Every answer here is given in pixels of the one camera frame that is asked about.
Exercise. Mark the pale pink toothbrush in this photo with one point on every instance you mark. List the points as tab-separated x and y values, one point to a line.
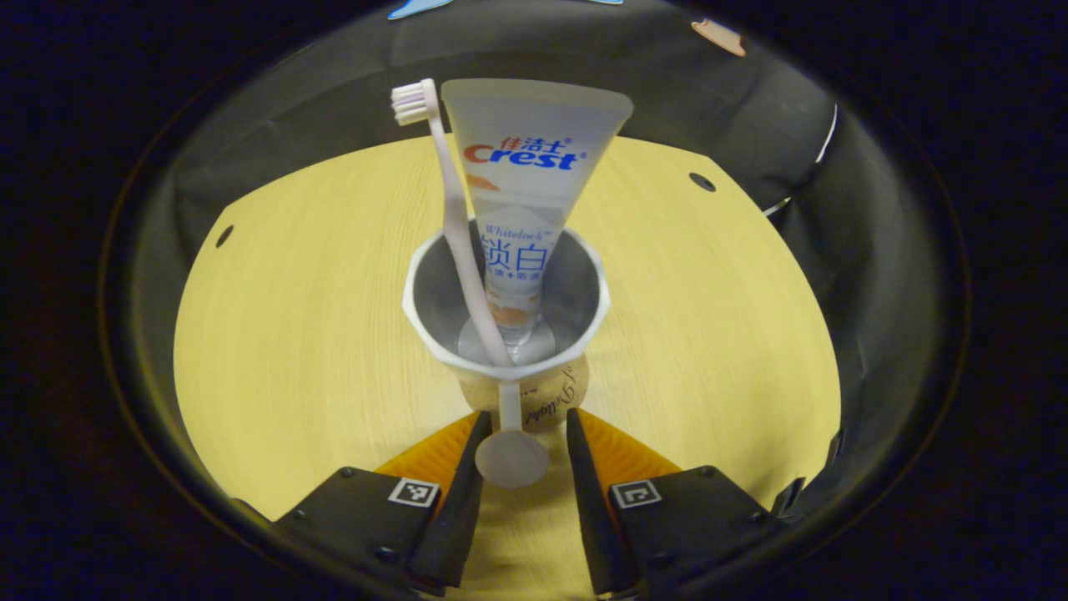
455	217

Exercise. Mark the wooden desktop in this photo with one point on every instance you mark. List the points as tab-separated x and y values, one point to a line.
292	334

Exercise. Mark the round cork coaster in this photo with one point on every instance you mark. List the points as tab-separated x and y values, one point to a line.
561	392

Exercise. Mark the white toothpaste tube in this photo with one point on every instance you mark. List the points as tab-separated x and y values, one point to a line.
534	184

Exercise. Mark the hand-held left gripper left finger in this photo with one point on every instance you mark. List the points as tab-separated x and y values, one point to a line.
455	517

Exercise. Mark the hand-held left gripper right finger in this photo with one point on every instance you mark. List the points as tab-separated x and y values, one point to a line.
596	517

